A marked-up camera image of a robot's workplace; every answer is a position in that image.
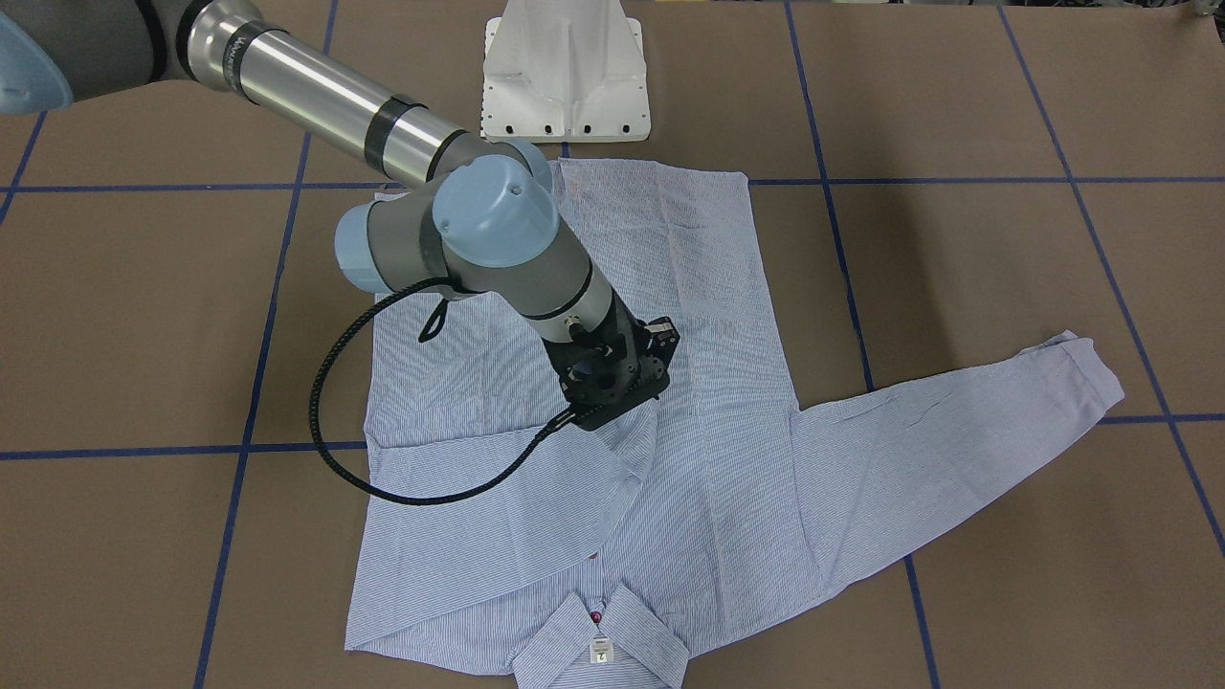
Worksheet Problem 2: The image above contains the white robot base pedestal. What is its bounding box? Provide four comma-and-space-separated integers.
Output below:
480, 1, 652, 143

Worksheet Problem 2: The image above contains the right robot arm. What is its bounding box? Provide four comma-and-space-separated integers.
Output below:
2, 1, 679, 432

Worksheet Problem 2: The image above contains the blue striped button shirt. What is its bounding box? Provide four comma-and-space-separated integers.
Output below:
345, 161, 1125, 688

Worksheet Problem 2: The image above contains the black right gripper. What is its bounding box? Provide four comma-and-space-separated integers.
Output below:
541, 304, 679, 432

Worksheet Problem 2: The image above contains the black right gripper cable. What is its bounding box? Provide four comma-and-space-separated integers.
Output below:
307, 278, 587, 506

